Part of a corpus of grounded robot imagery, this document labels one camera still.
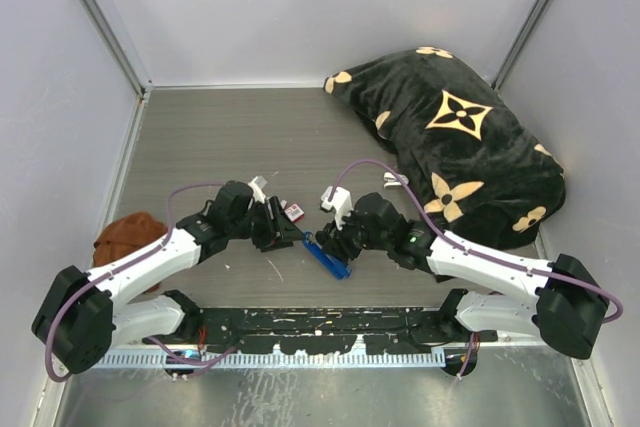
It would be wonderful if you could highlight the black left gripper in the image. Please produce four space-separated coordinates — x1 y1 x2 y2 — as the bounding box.
228 196 304 252

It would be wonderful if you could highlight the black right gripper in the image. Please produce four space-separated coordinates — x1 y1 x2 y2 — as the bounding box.
322 204 391 263

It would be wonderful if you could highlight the red staple box sleeve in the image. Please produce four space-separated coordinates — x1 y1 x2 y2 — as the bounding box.
284 204 305 223

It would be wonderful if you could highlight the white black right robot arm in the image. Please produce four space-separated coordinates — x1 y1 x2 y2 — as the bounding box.
316 188 609 360

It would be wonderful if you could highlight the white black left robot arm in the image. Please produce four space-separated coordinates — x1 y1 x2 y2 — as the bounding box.
31 177 305 383

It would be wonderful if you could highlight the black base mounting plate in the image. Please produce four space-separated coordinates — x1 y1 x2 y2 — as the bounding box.
143 305 498 354

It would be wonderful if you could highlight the black floral plush blanket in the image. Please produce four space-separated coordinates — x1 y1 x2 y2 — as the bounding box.
323 46 566 251

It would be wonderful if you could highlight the brown cloth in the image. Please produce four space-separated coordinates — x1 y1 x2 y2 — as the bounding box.
93 211 168 267

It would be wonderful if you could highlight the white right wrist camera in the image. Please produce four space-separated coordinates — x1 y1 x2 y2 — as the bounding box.
320 186 353 230

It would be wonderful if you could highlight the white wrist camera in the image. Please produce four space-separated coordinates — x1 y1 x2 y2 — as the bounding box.
320 186 353 230
247 176 268 204

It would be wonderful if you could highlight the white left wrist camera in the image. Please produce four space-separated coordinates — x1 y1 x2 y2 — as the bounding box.
247 176 268 204

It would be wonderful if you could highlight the white slotted cable duct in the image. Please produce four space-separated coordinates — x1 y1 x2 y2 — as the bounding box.
95 346 446 370

